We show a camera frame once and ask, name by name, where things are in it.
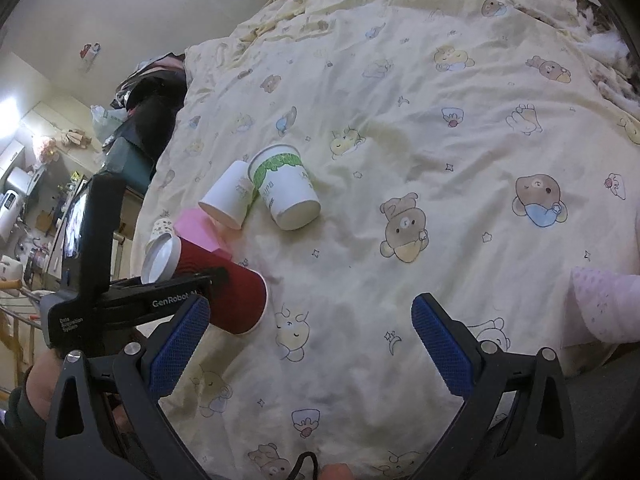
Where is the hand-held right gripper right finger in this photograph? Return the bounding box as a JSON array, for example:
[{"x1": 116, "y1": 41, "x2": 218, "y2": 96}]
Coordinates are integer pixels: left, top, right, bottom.
[{"x1": 411, "y1": 292, "x2": 581, "y2": 480}]

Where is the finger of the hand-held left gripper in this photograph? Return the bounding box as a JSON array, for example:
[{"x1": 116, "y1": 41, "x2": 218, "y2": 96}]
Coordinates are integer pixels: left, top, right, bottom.
[{"x1": 194, "y1": 266, "x2": 232, "y2": 295}]

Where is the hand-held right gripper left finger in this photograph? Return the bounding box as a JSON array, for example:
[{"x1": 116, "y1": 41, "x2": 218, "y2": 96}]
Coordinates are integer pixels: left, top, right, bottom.
[{"x1": 42, "y1": 295, "x2": 211, "y2": 480}]

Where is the red ribbed paper cup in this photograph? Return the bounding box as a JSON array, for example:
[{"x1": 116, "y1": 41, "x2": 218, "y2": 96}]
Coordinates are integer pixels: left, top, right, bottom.
[{"x1": 141, "y1": 235, "x2": 269, "y2": 335}]

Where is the person's left forearm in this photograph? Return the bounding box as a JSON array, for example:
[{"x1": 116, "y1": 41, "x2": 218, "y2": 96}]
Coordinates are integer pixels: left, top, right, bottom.
[{"x1": 0, "y1": 385, "x2": 48, "y2": 466}]

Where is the pink paper cup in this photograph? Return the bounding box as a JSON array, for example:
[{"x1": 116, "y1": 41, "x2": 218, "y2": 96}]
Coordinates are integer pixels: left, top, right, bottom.
[{"x1": 172, "y1": 208, "x2": 236, "y2": 261}]

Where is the small patterned paper cup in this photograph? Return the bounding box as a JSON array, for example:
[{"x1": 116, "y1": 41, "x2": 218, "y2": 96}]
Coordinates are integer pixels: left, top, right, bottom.
[{"x1": 150, "y1": 218, "x2": 176, "y2": 247}]

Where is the plain white paper cup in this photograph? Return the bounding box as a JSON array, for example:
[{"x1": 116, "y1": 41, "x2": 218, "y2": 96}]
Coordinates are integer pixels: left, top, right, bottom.
[{"x1": 198, "y1": 160, "x2": 258, "y2": 231}]

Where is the white cup with green print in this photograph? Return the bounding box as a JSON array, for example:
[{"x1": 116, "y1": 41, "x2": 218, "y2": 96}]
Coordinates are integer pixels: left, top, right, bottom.
[{"x1": 248, "y1": 144, "x2": 321, "y2": 231}]

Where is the person's left hand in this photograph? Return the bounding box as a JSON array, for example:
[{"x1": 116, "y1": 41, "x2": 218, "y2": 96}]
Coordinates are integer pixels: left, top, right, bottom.
[{"x1": 25, "y1": 347, "x2": 68, "y2": 421}]

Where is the teal box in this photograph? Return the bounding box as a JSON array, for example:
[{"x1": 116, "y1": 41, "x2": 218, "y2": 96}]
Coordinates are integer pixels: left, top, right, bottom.
[{"x1": 102, "y1": 137, "x2": 156, "y2": 193}]

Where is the white appliance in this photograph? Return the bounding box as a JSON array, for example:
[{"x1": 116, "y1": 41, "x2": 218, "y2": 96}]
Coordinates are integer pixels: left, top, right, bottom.
[{"x1": 0, "y1": 167, "x2": 36, "y2": 211}]

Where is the clear plastic bag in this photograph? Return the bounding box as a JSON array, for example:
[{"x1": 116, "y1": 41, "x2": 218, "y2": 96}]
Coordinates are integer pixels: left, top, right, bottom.
[{"x1": 90, "y1": 104, "x2": 128, "y2": 143}]

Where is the pile of dark clothes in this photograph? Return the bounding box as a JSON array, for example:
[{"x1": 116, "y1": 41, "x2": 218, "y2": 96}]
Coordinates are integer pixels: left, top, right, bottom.
[{"x1": 112, "y1": 55, "x2": 188, "y2": 166}]

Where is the yellow bear printed blanket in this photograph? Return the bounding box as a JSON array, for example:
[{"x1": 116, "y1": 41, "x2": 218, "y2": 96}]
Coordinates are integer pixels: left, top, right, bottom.
[{"x1": 100, "y1": 0, "x2": 640, "y2": 480}]

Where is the white brown cat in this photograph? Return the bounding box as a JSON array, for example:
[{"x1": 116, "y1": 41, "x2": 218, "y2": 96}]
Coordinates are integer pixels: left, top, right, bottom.
[{"x1": 570, "y1": 0, "x2": 633, "y2": 66}]

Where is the black cable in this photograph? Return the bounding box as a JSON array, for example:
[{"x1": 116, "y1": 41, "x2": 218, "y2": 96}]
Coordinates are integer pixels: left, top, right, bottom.
[{"x1": 287, "y1": 451, "x2": 321, "y2": 480}]

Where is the wall sticker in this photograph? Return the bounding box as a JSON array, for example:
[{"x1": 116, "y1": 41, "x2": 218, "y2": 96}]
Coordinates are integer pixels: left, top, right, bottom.
[{"x1": 80, "y1": 42, "x2": 102, "y2": 73}]

